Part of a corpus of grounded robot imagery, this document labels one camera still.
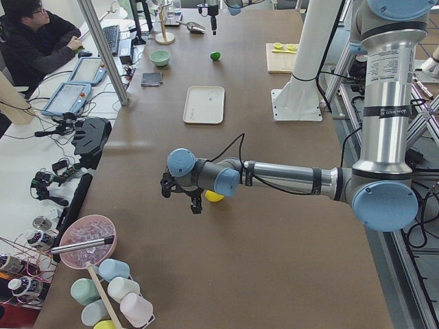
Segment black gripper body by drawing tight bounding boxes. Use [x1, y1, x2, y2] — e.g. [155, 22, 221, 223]
[160, 167, 202, 199]

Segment yellow lemon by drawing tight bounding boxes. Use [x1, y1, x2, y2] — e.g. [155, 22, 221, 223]
[205, 191, 225, 203]

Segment green lime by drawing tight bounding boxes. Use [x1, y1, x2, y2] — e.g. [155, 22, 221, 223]
[210, 51, 221, 62]

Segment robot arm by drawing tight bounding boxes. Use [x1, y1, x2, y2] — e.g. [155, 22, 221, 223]
[161, 1, 434, 232]
[196, 0, 261, 36]

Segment cream rabbit tray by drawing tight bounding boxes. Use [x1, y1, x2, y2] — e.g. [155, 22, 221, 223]
[182, 86, 225, 125]

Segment metal tongs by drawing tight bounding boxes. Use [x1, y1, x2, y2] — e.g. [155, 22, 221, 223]
[51, 235, 116, 255]

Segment pink bowl of ice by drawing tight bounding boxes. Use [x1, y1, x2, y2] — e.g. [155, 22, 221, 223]
[60, 215, 117, 269]

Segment light blue cup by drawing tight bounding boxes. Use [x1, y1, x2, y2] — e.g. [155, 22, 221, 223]
[98, 258, 130, 282]

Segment grey folded cloth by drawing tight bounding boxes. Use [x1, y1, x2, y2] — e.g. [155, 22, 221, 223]
[141, 72, 163, 86]

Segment white cup on rack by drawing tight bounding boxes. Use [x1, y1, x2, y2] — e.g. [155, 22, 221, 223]
[107, 277, 141, 303]

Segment pink cup on rack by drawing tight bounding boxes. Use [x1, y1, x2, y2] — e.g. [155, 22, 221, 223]
[120, 293, 154, 328]

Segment mint green bowl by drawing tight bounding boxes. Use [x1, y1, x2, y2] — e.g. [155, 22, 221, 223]
[150, 49, 171, 67]

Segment teach pendant near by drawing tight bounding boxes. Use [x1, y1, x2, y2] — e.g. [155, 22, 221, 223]
[41, 82, 92, 117]

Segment teach pendant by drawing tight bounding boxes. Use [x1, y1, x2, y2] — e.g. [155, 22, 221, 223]
[69, 57, 107, 86]
[41, 82, 92, 117]

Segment teach pendant far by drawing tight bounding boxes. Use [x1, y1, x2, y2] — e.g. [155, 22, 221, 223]
[69, 57, 107, 86]

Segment green cup on rack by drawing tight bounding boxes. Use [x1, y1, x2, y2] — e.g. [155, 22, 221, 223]
[70, 278, 100, 306]

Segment wooden mug tree stand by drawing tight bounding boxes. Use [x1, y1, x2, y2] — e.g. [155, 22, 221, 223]
[151, 0, 175, 45]

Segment metal scoop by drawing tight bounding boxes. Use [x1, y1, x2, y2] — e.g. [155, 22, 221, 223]
[178, 21, 206, 34]

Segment black keyboard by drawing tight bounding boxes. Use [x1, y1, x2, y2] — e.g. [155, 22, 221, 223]
[102, 25, 120, 56]

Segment bamboo cutting board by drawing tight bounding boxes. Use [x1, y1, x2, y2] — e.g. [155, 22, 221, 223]
[265, 43, 298, 74]

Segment yellow plastic knife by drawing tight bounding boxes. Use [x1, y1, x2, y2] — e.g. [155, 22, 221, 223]
[271, 49, 297, 54]

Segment seated person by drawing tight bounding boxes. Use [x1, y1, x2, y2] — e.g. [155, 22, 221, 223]
[1, 1, 83, 98]

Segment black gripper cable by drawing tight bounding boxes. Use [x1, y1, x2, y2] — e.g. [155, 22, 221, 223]
[207, 132, 261, 188]

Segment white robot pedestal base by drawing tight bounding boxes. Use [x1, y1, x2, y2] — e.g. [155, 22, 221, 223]
[272, 0, 344, 121]

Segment aluminium frame post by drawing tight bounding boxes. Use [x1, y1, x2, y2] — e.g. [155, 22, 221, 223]
[77, 0, 129, 106]

